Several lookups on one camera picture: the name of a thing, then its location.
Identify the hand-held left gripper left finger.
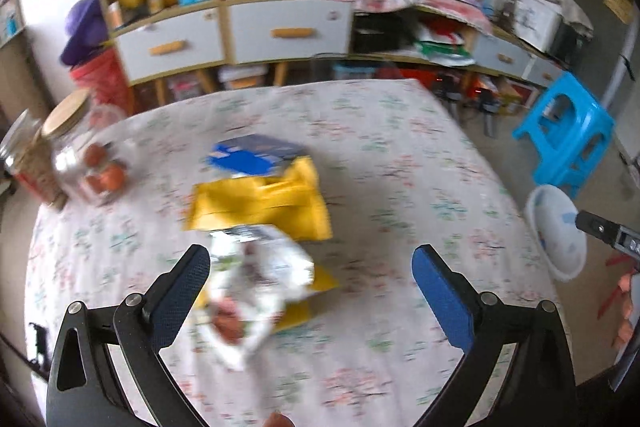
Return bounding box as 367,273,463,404
46,244,211,427

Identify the small grey drawer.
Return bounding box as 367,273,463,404
525,57,563,85

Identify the purple hat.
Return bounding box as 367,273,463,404
60,0,113,66

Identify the person's right hand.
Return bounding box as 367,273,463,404
615,271,640,350

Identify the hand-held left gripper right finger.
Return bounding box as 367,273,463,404
411,244,577,427

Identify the white drawer orange handle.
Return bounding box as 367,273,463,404
114,7,226,80
227,0,353,64

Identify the small black device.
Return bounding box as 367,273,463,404
27,322,51,368

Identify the blue packet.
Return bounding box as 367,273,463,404
207,134,307,178

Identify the white plastic bin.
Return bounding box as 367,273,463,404
525,184,588,283

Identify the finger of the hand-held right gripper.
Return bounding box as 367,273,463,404
575,209,640,269

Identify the red plastic bag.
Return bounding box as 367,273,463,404
70,52,133,108

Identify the black appliance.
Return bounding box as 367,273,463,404
550,22,591,70

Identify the yellow wall note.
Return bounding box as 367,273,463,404
602,0,636,25

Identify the white snack bag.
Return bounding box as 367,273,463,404
192,224,317,372

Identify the low wooden cabinet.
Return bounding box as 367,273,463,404
350,2,566,88

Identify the grey drawer orange handle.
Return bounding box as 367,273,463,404
472,32,531,75

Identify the plastic jar red label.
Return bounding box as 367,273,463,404
0,109,68,212

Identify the glass jar with oranges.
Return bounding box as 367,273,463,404
41,88,136,208

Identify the yellow paper bag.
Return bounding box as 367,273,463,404
185,156,333,243

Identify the blue plastic stool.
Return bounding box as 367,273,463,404
512,71,616,200

